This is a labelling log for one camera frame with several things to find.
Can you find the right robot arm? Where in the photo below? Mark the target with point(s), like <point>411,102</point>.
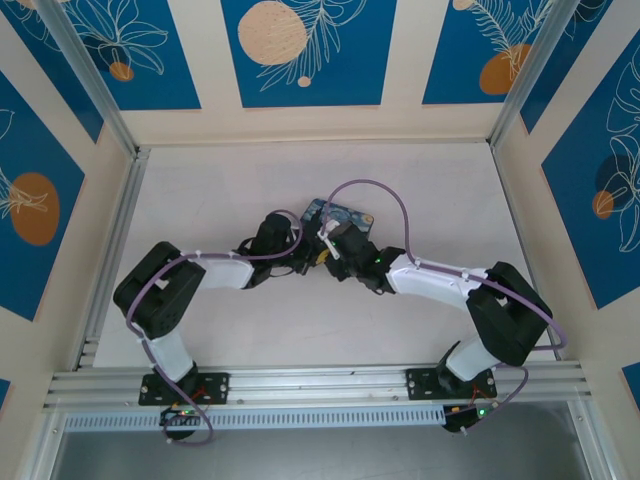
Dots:
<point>430,285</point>

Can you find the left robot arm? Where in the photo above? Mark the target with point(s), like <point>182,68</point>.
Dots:
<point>225,272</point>

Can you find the starry night print box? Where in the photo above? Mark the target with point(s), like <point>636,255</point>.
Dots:
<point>350,212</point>

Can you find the black controller board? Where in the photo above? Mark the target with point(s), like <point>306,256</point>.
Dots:
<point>467,417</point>
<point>175,415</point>

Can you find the aluminium rail with arm bases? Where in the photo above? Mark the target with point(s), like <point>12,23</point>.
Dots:
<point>310,387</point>

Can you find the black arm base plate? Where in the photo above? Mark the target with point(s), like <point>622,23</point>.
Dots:
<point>422,382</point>
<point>155,390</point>

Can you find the aluminium frame side rail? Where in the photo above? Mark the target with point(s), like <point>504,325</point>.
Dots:
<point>115,250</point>
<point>520,215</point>

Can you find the aluminium frame post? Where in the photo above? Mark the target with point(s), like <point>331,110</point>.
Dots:
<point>545,65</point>
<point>90,75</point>

